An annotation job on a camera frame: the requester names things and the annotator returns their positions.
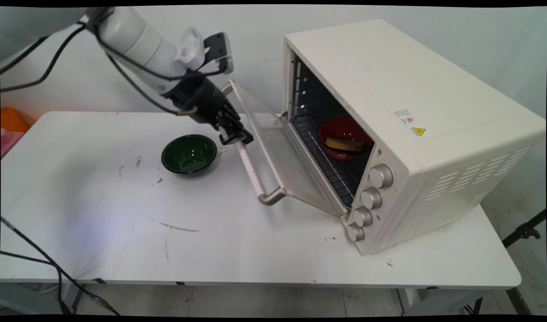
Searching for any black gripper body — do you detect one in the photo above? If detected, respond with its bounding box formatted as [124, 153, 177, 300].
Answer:
[163, 77, 239, 130]

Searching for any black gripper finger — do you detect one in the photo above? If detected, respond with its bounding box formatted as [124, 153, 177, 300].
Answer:
[216, 114, 239, 146]
[223, 102, 254, 145]

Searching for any glass oven door with handle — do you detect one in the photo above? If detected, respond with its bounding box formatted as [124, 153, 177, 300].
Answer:
[220, 79, 351, 220]

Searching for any dark green bowl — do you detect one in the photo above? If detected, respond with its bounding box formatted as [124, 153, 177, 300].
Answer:
[161, 134, 218, 175]

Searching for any red bowl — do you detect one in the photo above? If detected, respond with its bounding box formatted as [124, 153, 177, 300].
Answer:
[318, 116, 375, 161]

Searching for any yellow bread slice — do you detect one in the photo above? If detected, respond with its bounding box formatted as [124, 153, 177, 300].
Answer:
[325, 136, 369, 154]

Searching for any largest silver oven knob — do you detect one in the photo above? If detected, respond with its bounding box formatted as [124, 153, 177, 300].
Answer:
[369, 164, 394, 189]

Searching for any smallest silver oven knob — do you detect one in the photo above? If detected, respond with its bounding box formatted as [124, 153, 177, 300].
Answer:
[347, 223, 365, 243]

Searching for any orange box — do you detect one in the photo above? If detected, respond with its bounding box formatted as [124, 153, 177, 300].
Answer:
[0, 107, 30, 134]

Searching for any cream toaster oven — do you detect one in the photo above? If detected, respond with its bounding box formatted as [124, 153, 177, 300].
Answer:
[282, 19, 547, 255]

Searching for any pink box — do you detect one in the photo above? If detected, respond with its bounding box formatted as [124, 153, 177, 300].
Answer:
[0, 127, 25, 159]

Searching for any black tripod stand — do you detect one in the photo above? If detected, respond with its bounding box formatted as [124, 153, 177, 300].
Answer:
[501, 209, 547, 249]

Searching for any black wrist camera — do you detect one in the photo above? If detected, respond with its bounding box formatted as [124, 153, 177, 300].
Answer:
[204, 32, 235, 75]

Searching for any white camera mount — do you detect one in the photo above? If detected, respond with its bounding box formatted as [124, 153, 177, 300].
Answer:
[174, 27, 208, 71]

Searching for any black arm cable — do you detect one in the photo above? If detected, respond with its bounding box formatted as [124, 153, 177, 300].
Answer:
[0, 8, 227, 118]

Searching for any black wire oven rack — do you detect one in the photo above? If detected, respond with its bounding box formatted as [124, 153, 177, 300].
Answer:
[290, 113, 362, 210]

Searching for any black floor cable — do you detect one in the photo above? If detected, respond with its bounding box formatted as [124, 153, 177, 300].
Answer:
[0, 216, 122, 316]

